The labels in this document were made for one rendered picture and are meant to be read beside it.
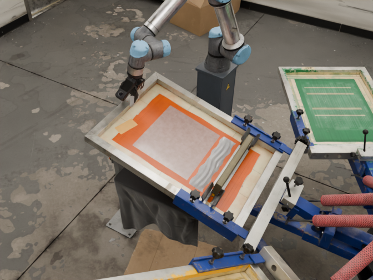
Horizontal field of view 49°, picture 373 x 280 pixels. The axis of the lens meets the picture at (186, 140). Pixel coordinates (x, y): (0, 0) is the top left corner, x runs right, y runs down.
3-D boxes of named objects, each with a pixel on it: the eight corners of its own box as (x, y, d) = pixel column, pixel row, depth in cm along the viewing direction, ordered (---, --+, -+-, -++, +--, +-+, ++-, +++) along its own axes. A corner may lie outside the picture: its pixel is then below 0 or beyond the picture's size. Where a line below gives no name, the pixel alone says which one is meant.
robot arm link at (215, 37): (219, 43, 235) (221, 20, 225) (235, 53, 227) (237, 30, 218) (203, 49, 229) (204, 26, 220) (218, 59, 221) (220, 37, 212)
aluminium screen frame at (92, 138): (84, 140, 183) (84, 135, 180) (154, 76, 220) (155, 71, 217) (234, 239, 170) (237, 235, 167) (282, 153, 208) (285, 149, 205)
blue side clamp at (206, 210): (171, 203, 175) (175, 194, 170) (177, 195, 178) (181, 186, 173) (231, 242, 170) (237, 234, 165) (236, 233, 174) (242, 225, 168)
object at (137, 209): (123, 230, 232) (115, 180, 203) (127, 225, 235) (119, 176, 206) (194, 266, 216) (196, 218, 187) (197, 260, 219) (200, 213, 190)
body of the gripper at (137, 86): (143, 88, 197) (147, 70, 188) (133, 98, 191) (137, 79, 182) (130, 80, 198) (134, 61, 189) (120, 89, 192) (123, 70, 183)
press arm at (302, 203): (277, 202, 183) (282, 196, 179) (282, 193, 187) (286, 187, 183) (311, 223, 180) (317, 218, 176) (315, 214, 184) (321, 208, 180)
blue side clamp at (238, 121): (227, 128, 211) (231, 119, 206) (231, 123, 214) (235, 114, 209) (277, 159, 206) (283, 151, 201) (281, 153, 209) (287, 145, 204)
